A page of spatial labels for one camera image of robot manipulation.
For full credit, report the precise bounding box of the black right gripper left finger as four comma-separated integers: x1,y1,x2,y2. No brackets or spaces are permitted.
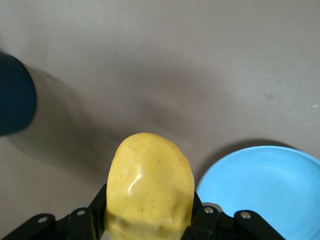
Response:
0,183,109,240

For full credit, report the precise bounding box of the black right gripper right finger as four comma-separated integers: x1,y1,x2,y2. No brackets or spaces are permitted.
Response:
183,191,285,240

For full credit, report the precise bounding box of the yellow potato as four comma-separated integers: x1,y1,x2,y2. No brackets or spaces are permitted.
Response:
103,132,196,240

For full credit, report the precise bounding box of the blue plate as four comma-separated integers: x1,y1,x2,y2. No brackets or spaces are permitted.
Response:
196,145,320,240

